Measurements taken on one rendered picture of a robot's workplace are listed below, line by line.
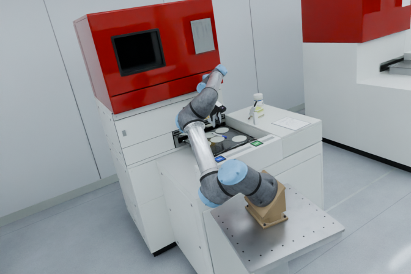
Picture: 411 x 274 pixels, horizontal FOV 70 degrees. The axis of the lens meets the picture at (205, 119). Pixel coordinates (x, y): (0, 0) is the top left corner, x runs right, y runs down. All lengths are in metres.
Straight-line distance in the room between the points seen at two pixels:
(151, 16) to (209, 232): 1.31
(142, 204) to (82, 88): 1.62
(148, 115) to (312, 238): 1.24
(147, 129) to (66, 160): 1.70
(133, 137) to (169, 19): 0.80
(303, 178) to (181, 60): 1.12
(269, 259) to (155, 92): 1.20
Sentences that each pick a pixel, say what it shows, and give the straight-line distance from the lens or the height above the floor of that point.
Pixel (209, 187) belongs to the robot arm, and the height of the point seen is 1.02.
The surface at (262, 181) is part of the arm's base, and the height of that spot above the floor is 1.02.
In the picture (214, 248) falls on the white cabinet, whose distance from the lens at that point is 1.84.
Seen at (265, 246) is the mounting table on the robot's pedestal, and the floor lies 0.82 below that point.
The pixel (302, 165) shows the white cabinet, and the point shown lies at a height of 0.71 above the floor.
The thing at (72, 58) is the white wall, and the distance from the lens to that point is 3.35.
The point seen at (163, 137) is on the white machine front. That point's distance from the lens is 2.08.
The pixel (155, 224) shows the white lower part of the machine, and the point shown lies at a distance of 2.35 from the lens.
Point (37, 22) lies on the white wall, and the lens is 3.34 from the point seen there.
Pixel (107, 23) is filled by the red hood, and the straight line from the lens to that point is 1.84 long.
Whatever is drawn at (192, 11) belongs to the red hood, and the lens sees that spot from 2.03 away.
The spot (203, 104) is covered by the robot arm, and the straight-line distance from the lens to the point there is 1.44.
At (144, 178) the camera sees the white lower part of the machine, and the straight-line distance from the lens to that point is 2.14.
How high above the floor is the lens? 1.72
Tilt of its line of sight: 20 degrees down
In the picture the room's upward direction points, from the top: 9 degrees counter-clockwise
